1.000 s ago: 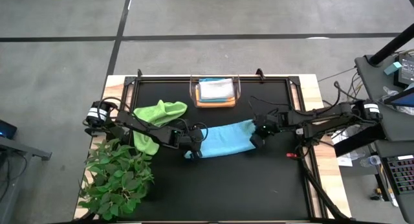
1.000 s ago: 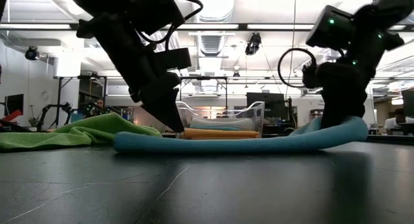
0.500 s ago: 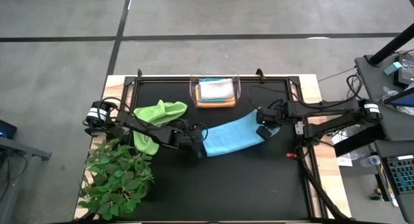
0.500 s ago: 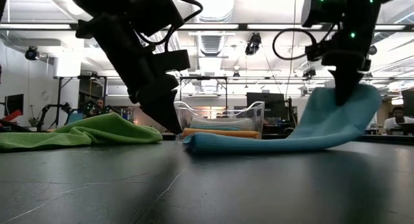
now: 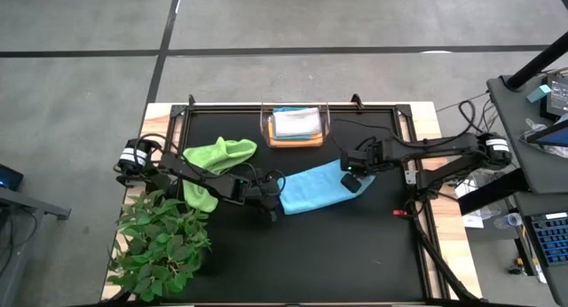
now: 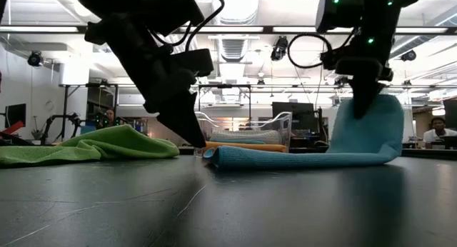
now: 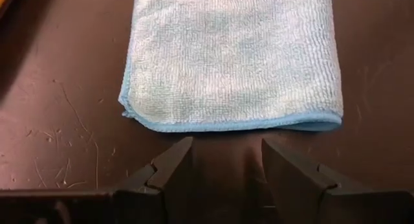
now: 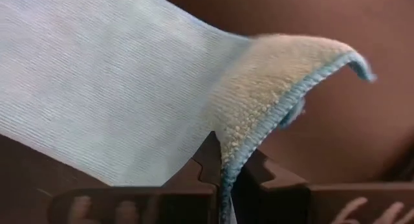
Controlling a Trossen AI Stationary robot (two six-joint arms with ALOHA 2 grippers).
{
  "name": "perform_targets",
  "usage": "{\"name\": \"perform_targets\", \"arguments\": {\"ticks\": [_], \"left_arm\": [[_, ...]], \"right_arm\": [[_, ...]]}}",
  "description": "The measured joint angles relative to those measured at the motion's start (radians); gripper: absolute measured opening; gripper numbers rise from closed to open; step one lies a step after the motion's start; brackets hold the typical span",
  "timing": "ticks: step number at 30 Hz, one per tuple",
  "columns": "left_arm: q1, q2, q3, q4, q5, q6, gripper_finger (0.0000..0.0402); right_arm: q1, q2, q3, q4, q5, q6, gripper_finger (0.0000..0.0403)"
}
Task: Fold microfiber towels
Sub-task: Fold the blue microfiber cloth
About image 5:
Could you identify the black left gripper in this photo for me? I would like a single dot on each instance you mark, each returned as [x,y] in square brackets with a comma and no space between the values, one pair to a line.
[267,195]

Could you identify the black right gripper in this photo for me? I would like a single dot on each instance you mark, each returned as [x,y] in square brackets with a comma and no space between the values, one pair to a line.
[359,161]

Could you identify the light blue microfiber towel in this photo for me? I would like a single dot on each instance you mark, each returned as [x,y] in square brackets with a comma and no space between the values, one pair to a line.
[315,187]

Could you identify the orange microfiber towel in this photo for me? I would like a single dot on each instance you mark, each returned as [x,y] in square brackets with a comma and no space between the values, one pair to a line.
[295,144]

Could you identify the green microfiber towel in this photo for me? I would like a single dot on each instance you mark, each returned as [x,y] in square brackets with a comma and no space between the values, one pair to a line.
[202,194]

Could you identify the light grey microfiber towel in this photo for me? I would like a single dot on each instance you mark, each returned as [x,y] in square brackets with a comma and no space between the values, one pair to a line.
[296,122]

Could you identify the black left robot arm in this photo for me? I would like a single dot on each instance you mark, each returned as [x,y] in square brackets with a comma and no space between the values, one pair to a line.
[199,178]

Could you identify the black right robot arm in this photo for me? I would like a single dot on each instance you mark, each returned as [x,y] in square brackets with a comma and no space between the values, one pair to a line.
[444,147]

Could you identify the clear plastic bin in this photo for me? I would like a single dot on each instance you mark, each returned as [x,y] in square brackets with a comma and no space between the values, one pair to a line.
[326,120]

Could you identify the small red tag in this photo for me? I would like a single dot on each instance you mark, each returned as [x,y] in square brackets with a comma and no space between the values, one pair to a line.
[400,213]

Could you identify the green leafy plant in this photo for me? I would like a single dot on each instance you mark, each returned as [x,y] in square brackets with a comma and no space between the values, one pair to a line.
[155,249]

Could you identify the white paper sheet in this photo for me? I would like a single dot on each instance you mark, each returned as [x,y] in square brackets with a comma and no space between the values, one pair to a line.
[472,220]

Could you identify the dark grey workstation desk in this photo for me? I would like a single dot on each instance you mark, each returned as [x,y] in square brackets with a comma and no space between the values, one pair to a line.
[506,116]

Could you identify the clear plastic bottle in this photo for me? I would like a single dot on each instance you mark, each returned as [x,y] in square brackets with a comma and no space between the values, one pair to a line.
[510,220]

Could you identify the small black yellow tool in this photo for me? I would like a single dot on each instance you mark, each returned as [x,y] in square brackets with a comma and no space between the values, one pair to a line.
[517,267]

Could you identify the small teal box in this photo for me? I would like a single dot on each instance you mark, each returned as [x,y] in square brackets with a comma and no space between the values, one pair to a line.
[539,94]

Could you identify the tablet with blue screen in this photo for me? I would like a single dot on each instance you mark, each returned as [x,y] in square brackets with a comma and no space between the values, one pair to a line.
[554,136]

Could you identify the black stand pole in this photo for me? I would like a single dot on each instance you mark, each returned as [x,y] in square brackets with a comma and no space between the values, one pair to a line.
[537,63]

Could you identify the black electronic device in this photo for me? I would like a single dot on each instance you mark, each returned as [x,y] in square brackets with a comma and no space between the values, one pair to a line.
[557,98]

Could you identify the backlit keyboard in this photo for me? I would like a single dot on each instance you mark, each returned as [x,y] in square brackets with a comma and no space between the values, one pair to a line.
[552,240]

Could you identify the grey metal desk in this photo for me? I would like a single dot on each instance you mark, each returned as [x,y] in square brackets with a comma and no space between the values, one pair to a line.
[35,205]

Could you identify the dark blue device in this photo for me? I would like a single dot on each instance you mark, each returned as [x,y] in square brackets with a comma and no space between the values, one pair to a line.
[9,178]

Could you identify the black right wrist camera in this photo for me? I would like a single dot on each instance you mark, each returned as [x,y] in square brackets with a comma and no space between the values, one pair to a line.
[351,183]

